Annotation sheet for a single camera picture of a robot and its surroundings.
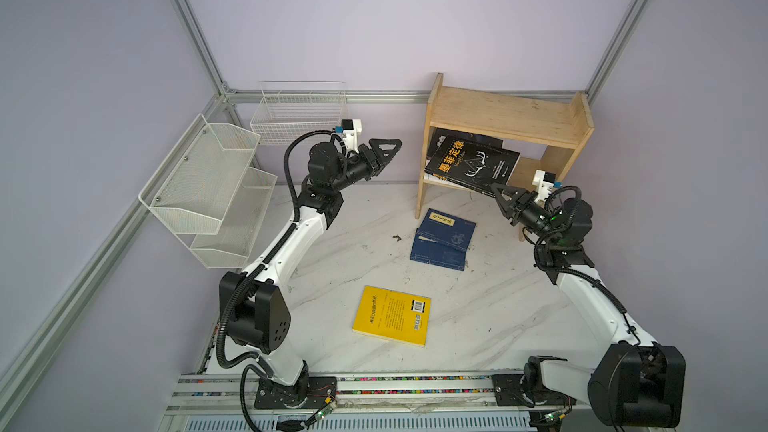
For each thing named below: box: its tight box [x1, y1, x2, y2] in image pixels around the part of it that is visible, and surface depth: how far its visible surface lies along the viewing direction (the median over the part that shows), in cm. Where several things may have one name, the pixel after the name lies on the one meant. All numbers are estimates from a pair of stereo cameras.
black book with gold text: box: [424, 134, 521, 198], surface depth 78 cm
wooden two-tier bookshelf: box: [416, 73, 595, 219], surface depth 80 cm
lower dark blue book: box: [410, 228, 467, 271], surface depth 101 cm
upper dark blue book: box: [417, 208, 477, 252], surface depth 106 cm
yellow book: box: [352, 285, 431, 348], surface depth 87 cm
